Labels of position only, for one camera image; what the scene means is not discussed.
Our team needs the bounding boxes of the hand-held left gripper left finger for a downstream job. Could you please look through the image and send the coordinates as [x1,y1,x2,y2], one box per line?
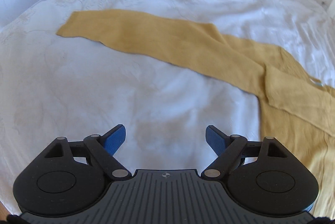
[43,124,133,182]

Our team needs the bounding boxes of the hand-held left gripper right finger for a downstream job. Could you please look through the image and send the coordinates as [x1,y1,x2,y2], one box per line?
[201,125,289,182]

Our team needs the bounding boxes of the yellow knit sweater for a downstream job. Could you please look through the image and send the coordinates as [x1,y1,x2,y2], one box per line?
[56,8,335,218]

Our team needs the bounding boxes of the white embroidered bedspread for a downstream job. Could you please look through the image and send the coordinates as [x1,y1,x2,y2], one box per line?
[0,0,335,217]

